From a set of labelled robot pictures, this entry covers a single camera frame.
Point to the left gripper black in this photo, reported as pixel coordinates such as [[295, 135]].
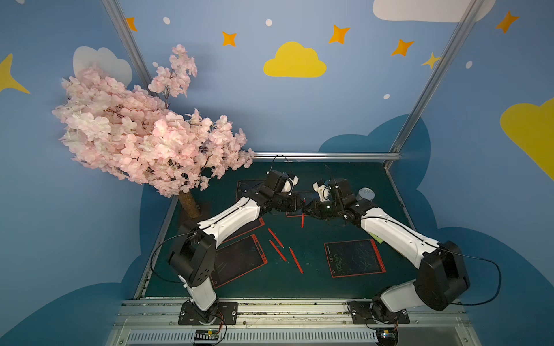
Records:
[[288, 202]]

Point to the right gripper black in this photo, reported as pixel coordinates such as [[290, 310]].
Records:
[[322, 207]]

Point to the red tablet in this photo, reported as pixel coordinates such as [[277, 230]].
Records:
[[306, 197], [249, 227], [245, 186], [236, 260], [354, 258]]

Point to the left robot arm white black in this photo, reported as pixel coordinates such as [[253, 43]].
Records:
[[192, 255]]

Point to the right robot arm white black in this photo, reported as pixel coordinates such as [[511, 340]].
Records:
[[442, 275]]

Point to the silver tin can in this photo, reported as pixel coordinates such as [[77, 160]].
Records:
[[365, 193]]

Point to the right circuit board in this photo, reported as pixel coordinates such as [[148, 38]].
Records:
[[387, 337]]

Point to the circuit board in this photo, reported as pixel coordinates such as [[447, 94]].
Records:
[[387, 337], [207, 337]]

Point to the left circuit board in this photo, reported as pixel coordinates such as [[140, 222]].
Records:
[[207, 337]]

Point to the pink cherry blossom tree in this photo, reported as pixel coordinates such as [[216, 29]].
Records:
[[133, 134]]

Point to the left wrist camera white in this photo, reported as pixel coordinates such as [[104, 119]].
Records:
[[290, 182]]

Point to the aluminium back rail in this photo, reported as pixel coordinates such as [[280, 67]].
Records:
[[323, 156]]

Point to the green garden fork wooden handle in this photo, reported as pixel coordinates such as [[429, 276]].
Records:
[[376, 238]]

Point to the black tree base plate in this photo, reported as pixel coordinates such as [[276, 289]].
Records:
[[204, 208]]

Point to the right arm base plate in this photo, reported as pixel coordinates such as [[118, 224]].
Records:
[[369, 312]]

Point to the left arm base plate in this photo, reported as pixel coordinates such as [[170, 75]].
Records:
[[219, 312]]

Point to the aluminium rail frame front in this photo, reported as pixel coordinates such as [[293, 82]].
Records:
[[310, 321]]

